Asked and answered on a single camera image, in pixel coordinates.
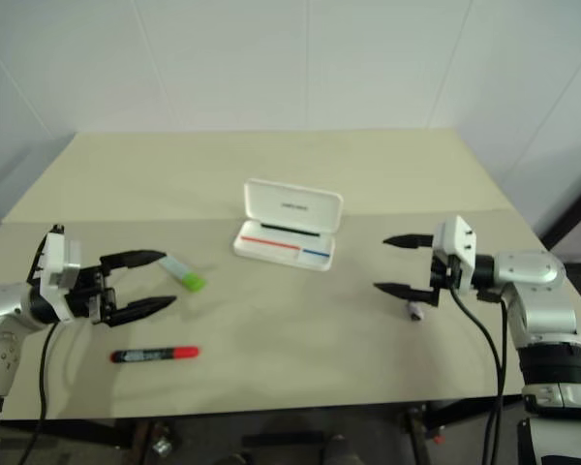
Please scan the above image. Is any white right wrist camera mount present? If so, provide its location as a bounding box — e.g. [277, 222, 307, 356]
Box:
[432, 215, 479, 295]

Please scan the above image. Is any green highlighter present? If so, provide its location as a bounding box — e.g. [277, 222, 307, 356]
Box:
[157, 255, 208, 294]

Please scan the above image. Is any black table frame bracket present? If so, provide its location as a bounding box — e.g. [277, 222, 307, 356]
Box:
[404, 399, 496, 443]

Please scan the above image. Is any metal caster under table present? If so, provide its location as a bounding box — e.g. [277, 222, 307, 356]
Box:
[148, 424, 176, 457]

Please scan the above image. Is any red marker with black label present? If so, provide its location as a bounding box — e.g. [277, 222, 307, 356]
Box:
[108, 345, 201, 365]

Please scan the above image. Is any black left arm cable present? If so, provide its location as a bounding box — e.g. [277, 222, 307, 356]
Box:
[16, 322, 59, 465]

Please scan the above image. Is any black table frame bar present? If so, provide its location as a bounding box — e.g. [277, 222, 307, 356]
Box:
[0, 417, 144, 452]

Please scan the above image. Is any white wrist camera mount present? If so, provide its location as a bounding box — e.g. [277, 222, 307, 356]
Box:
[27, 223, 85, 325]
[432, 215, 479, 295]

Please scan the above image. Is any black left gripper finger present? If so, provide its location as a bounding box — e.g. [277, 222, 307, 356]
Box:
[107, 295, 178, 327]
[99, 249, 168, 282]

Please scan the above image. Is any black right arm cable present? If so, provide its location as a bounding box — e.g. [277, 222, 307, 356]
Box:
[447, 285, 505, 465]
[499, 290, 510, 398]

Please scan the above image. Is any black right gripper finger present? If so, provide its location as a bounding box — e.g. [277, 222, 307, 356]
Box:
[373, 282, 442, 309]
[382, 233, 438, 251]

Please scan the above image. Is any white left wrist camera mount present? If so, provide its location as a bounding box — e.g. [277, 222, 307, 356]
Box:
[27, 223, 85, 325]

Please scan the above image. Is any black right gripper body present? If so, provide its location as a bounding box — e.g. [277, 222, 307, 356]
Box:
[428, 249, 462, 297]

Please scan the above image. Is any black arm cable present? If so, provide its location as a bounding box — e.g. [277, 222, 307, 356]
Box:
[16, 322, 59, 465]
[447, 285, 505, 465]
[499, 290, 510, 398]

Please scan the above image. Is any white hinged pencil case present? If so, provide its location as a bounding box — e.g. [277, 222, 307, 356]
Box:
[230, 177, 345, 273]

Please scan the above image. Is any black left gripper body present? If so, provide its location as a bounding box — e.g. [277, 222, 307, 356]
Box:
[67, 263, 117, 326]

